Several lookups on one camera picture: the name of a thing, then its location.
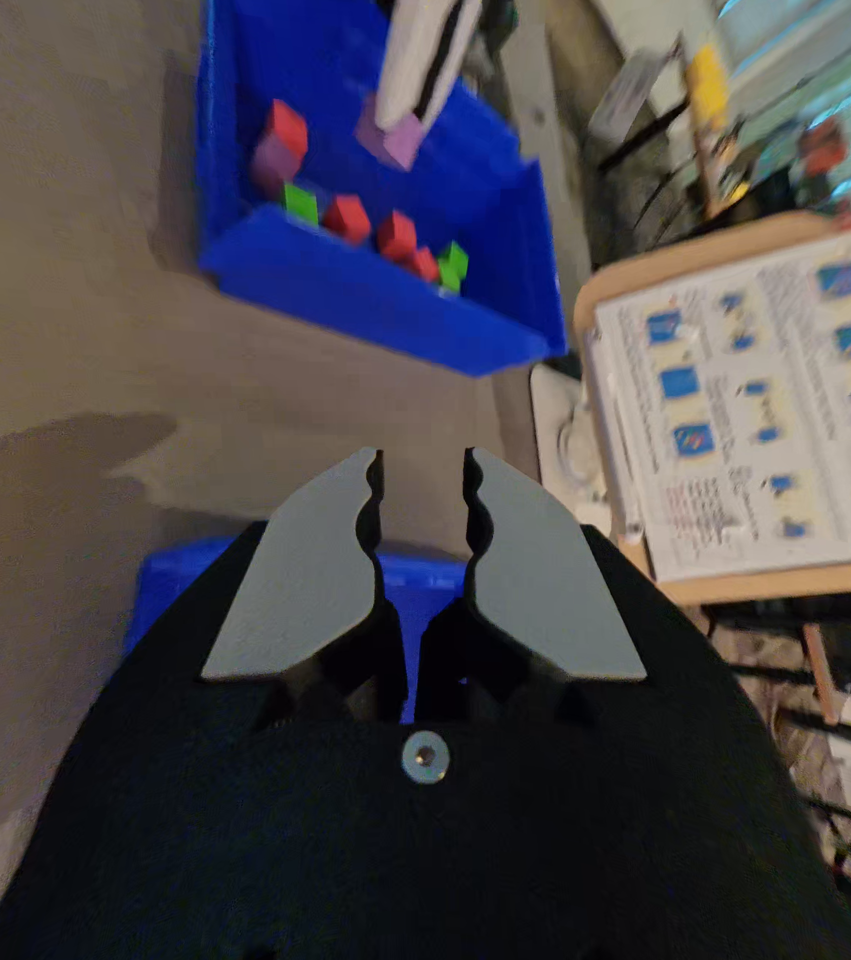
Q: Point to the instruction sheet on wooden board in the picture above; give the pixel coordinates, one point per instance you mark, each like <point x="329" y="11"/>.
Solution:
<point x="650" y="270"/>

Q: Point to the white document stand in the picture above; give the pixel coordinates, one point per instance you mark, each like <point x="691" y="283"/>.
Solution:
<point x="568" y="450"/>

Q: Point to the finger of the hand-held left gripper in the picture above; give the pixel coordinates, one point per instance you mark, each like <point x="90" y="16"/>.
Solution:
<point x="410" y="52"/>
<point x="461" y="37"/>

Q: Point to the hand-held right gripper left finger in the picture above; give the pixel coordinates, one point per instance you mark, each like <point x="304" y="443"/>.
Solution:
<point x="298" y="585"/>

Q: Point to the blue plastic bin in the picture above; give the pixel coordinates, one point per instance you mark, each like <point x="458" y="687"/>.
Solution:
<point x="365" y="300"/>
<point x="170" y="585"/>

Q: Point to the printed instruction sheet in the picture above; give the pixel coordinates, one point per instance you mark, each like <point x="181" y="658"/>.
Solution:
<point x="770" y="412"/>

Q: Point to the purple wooden cube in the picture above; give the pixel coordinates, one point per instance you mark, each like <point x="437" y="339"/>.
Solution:
<point x="392" y="142"/>

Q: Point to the pile of coloured wooden cubes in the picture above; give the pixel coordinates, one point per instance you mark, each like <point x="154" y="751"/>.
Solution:
<point x="347" y="217"/>

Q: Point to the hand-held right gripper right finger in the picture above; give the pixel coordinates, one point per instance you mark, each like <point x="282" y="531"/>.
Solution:
<point x="553" y="585"/>

